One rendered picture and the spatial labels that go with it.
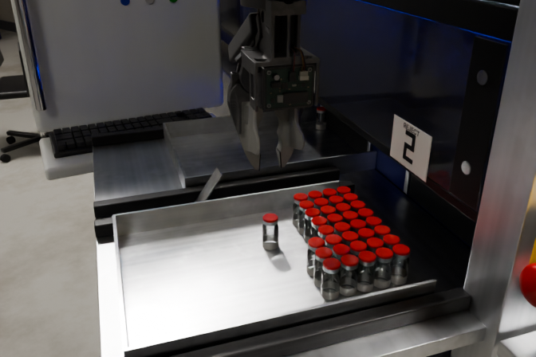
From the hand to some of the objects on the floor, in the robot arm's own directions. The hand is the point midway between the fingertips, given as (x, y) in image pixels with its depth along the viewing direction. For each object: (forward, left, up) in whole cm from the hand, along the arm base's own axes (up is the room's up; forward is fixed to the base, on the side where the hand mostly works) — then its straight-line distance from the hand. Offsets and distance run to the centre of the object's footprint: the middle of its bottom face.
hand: (268, 155), depth 64 cm
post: (+6, -29, -102) cm, 106 cm away
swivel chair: (+101, +254, -102) cm, 292 cm away
